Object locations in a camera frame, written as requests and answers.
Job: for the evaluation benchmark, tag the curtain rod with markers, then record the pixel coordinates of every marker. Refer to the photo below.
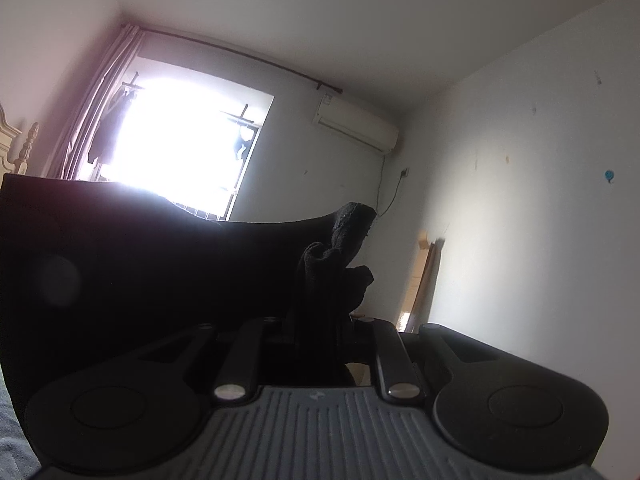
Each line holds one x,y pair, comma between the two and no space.
216,59

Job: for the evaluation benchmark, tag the grey bed blanket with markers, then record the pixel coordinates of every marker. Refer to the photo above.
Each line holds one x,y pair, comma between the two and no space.
18,460

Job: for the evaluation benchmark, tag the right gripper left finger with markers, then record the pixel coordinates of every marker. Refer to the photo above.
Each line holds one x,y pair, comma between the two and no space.
240,377

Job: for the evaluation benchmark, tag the cream carved headboard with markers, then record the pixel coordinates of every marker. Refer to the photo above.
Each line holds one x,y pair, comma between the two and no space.
16,146

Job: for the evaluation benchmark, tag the dark clothes hanging by window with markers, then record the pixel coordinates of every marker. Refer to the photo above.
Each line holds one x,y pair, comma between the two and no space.
104,140

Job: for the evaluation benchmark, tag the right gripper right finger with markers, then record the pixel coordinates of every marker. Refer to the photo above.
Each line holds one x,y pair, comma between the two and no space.
380,360

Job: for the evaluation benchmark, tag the wall air conditioner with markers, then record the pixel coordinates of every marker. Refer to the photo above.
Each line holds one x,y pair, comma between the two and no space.
358,124

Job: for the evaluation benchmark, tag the black t-shirt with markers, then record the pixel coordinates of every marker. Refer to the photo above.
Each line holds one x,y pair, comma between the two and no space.
121,309

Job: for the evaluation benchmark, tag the grey curtain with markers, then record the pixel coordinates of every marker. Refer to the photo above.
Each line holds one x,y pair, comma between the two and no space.
80,128

